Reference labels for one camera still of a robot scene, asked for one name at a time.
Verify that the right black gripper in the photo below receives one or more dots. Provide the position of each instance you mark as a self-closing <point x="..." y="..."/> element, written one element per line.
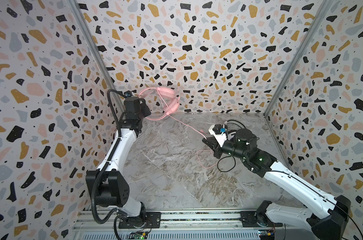
<point x="216" y="144"/>

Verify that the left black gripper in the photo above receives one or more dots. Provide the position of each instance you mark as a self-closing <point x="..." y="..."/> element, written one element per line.
<point x="146" y="110"/>

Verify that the pink headphones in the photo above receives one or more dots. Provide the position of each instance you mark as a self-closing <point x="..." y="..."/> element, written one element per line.
<point x="168" y="99"/>

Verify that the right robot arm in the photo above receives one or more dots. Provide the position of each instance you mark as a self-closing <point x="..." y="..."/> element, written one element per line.
<point x="323" y="214"/>

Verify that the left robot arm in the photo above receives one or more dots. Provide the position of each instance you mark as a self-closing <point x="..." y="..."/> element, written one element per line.
<point x="108" y="189"/>

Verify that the white black headphones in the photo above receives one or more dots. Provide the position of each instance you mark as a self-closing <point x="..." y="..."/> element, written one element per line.
<point x="233" y="125"/>

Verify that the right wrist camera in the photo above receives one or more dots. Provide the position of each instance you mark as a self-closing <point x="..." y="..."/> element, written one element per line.
<point x="219" y="131"/>

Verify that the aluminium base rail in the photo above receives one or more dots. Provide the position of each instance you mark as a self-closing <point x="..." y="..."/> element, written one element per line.
<point x="189" y="224"/>

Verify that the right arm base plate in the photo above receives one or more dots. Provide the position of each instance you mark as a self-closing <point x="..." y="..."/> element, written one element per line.
<point x="251" y="219"/>

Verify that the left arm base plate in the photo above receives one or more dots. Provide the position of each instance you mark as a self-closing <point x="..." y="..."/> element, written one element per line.
<point x="150" y="220"/>

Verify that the left corner aluminium post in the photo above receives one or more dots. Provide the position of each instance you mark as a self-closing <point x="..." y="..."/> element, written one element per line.
<point x="73" y="5"/>

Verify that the corner aluminium post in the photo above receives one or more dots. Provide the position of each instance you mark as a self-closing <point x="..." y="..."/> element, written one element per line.
<point x="320" y="15"/>
<point x="73" y="5"/>

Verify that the right corner aluminium post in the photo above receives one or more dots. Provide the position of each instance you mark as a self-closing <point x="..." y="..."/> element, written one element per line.
<point x="320" y="15"/>

